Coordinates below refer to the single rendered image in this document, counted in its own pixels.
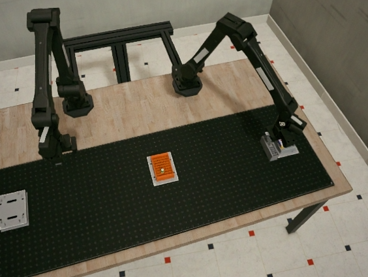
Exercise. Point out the orange tube rack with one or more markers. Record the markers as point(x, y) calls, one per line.
point(162, 161)

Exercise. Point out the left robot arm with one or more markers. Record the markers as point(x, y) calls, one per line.
point(239, 31)

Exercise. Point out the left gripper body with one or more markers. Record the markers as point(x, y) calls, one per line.
point(269, 129)

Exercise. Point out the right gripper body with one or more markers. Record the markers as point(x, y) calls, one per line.
point(68, 144)

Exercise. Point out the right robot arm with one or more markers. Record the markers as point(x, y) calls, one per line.
point(48, 41)

